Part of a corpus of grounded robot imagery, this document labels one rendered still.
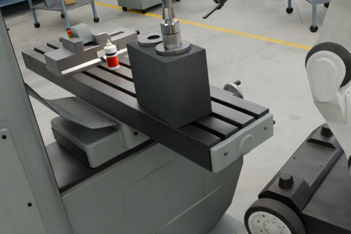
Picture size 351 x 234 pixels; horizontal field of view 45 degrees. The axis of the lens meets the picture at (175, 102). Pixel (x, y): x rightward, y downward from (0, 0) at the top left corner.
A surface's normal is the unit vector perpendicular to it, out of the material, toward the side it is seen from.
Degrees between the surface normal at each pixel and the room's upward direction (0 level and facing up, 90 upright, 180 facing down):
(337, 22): 90
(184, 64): 90
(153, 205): 90
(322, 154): 0
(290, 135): 0
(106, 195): 90
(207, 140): 0
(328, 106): 115
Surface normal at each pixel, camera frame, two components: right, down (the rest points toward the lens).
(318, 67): -0.62, 0.43
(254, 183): -0.13, -0.88
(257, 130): 0.64, 0.28
